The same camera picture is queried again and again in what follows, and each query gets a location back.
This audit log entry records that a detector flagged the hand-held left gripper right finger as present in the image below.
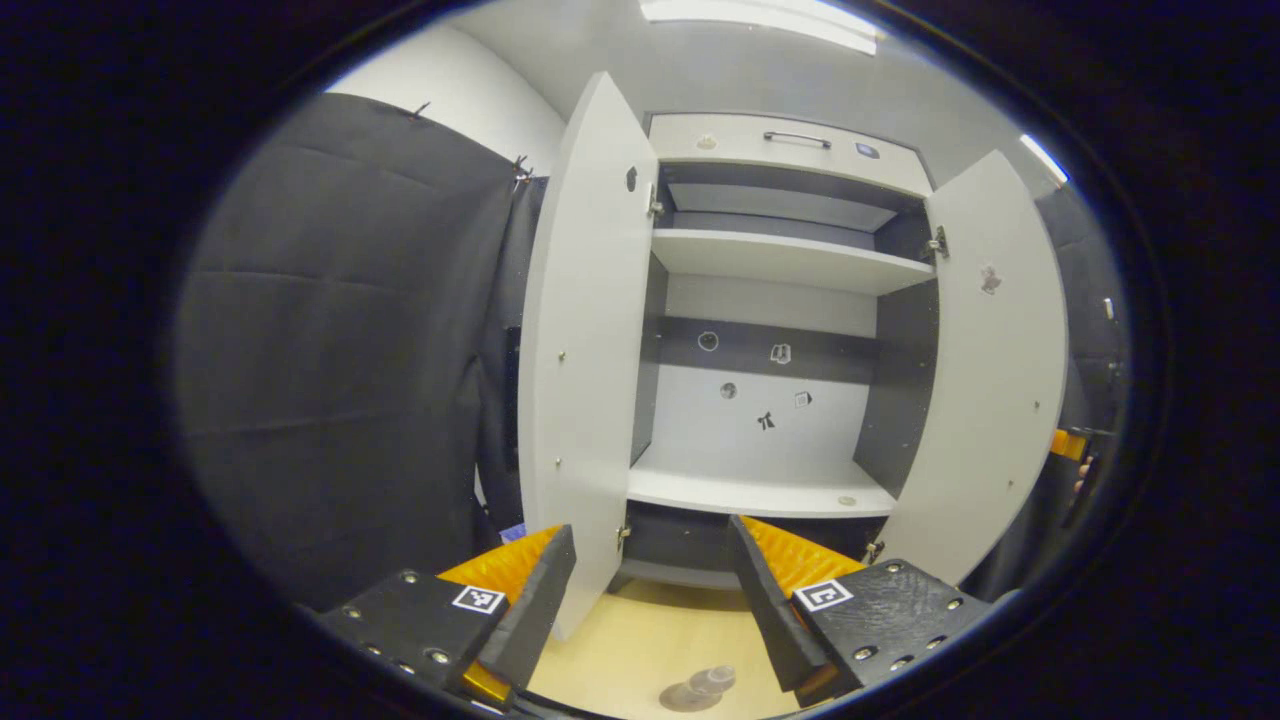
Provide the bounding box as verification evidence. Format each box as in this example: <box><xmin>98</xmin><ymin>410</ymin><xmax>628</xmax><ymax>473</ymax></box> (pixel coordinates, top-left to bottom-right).
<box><xmin>726</xmin><ymin>515</ymin><xmax>993</xmax><ymax>708</ymax></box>

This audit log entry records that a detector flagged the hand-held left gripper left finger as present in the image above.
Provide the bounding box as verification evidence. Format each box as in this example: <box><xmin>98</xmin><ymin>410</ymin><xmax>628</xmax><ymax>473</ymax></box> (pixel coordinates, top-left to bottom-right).
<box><xmin>316</xmin><ymin>523</ymin><xmax>579</xmax><ymax>711</ymax></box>

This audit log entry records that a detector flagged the clear plastic bottle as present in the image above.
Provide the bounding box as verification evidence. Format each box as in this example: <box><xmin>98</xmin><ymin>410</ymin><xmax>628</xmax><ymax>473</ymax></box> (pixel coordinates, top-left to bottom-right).
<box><xmin>660</xmin><ymin>665</ymin><xmax>738</xmax><ymax>713</ymax></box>

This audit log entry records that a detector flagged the grey cabinet door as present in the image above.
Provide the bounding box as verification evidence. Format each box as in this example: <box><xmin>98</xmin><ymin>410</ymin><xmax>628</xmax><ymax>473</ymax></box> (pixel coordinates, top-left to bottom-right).
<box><xmin>517</xmin><ymin>70</ymin><xmax>661</xmax><ymax>641</ymax></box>
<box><xmin>880</xmin><ymin>150</ymin><xmax>1069</xmax><ymax>586</ymax></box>

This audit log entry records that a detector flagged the grey cabinet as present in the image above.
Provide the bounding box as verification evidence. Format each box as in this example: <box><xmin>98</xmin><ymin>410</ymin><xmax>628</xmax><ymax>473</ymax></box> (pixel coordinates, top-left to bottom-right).
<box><xmin>620</xmin><ymin>110</ymin><xmax>941</xmax><ymax>591</ymax></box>

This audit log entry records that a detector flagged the small ceiling light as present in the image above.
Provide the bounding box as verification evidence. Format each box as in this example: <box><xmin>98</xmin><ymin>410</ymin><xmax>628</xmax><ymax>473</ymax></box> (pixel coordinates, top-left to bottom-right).
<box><xmin>1020</xmin><ymin>133</ymin><xmax>1069</xmax><ymax>186</ymax></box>

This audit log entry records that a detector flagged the large ceiling light panel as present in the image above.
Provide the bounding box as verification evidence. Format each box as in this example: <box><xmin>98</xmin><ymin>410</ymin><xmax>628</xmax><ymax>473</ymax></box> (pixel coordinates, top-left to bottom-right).
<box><xmin>640</xmin><ymin>0</ymin><xmax>886</xmax><ymax>56</ymax></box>

